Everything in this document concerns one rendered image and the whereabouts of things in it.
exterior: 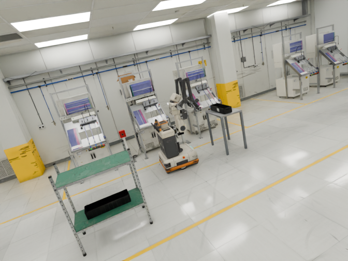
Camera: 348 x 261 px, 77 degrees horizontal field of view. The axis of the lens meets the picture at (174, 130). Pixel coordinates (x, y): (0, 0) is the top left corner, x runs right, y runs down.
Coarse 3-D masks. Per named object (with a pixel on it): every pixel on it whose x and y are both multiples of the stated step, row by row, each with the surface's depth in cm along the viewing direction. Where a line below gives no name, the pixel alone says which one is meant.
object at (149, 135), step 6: (132, 126) 568; (138, 132) 517; (144, 132) 523; (150, 132) 529; (138, 138) 539; (144, 138) 526; (150, 138) 532; (156, 138) 538; (144, 144) 529; (150, 144) 535; (156, 144) 541
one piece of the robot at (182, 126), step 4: (168, 104) 421; (172, 104) 397; (172, 108) 399; (176, 108) 400; (172, 112) 407; (176, 112) 408; (180, 112) 412; (176, 116) 412; (180, 116) 415; (176, 120) 418; (180, 120) 411; (176, 124) 425; (180, 124) 413; (184, 124) 415; (180, 128) 414; (184, 128) 417; (180, 132) 417
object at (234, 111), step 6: (234, 108) 437; (216, 114) 424; (222, 114) 415; (228, 114) 409; (240, 114) 417; (222, 120) 408; (240, 120) 423; (210, 126) 478; (222, 126) 411; (210, 132) 481; (228, 132) 494; (228, 138) 498; (246, 144) 436
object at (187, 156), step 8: (184, 144) 457; (160, 152) 447; (184, 152) 419; (192, 152) 413; (160, 160) 452; (168, 160) 404; (176, 160) 405; (184, 160) 410; (192, 160) 415; (168, 168) 405; (176, 168) 408
